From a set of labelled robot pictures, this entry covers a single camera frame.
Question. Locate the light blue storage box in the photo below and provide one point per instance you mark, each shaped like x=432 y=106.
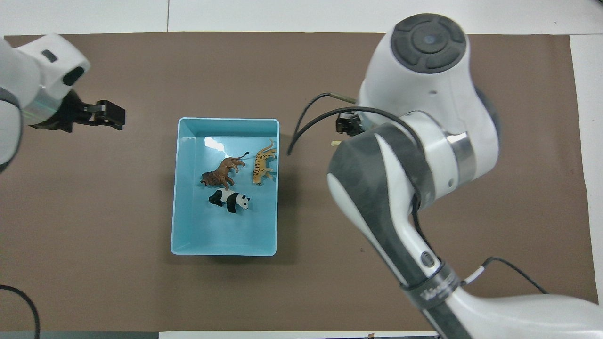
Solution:
x=226 y=226

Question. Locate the black white toy panda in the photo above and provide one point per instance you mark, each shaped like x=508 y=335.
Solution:
x=231 y=200

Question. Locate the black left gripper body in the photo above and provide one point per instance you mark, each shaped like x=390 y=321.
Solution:
x=66 y=115

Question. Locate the brown toy lion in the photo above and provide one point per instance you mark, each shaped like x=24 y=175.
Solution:
x=224 y=172

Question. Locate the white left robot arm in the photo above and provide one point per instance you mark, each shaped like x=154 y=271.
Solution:
x=28 y=80

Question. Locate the brown table mat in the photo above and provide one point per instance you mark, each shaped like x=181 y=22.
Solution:
x=118 y=235

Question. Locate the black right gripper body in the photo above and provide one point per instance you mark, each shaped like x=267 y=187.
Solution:
x=348 y=125

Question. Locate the orange toy tiger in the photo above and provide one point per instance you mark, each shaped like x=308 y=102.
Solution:
x=261 y=165

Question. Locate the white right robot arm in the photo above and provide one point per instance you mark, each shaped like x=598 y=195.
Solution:
x=424 y=155

